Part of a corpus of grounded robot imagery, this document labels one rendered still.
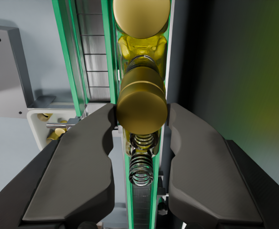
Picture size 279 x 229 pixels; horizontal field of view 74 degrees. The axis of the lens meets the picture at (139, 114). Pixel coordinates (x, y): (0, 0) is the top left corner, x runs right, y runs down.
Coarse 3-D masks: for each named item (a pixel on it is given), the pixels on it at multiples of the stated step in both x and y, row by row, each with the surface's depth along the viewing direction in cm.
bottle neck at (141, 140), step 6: (156, 132) 18; (132, 138) 18; (138, 138) 20; (144, 138) 20; (150, 138) 20; (156, 138) 18; (132, 144) 19; (138, 144) 19; (144, 144) 19; (150, 144) 19; (156, 144) 19
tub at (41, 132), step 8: (32, 112) 52; (40, 112) 52; (48, 112) 52; (56, 112) 52; (64, 112) 52; (72, 112) 52; (32, 120) 54; (40, 120) 58; (48, 120) 62; (56, 120) 62; (32, 128) 55; (40, 128) 58; (48, 128) 63; (40, 136) 59; (48, 136) 63; (40, 144) 59
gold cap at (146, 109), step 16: (128, 80) 13; (144, 80) 12; (160, 80) 14; (128, 96) 11; (144, 96) 11; (160, 96) 11; (128, 112) 12; (144, 112) 12; (160, 112) 12; (128, 128) 12; (144, 128) 12
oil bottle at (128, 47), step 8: (120, 40) 20; (128, 40) 19; (136, 40) 19; (144, 40) 19; (152, 40) 19; (160, 40) 19; (120, 48) 20; (128, 48) 19; (136, 48) 19; (144, 48) 19; (152, 48) 19; (160, 48) 19; (120, 56) 20; (128, 56) 19; (152, 56) 19; (160, 56) 19; (120, 64) 20; (128, 64) 19; (160, 64) 20; (120, 72) 21; (160, 72) 20
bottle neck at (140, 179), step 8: (136, 152) 24; (144, 152) 23; (136, 160) 22; (144, 160) 22; (152, 160) 24; (136, 168) 21; (144, 168) 21; (152, 168) 22; (136, 176) 23; (144, 176) 23; (152, 176) 21; (136, 184) 22; (144, 184) 22
